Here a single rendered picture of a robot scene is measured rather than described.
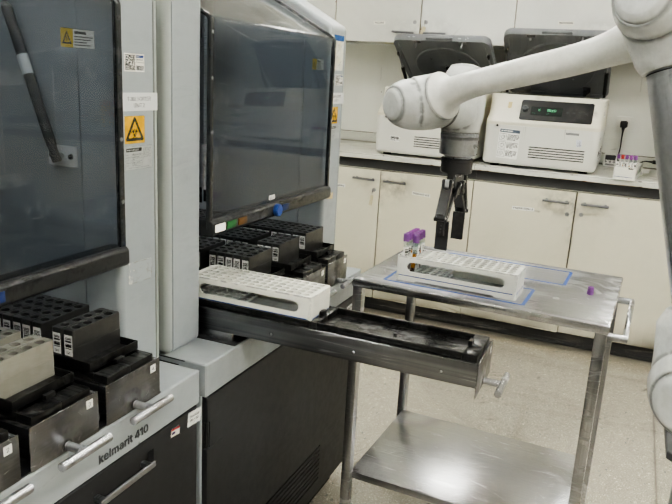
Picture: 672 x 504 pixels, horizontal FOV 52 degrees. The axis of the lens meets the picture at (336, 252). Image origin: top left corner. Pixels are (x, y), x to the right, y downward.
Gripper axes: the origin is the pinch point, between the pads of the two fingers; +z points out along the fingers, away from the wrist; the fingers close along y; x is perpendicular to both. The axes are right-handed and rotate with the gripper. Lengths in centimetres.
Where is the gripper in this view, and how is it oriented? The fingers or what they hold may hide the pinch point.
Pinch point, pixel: (449, 239)
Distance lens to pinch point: 170.5
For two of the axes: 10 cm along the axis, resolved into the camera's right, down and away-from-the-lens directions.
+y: 4.3, -2.0, 8.8
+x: -9.0, -1.6, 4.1
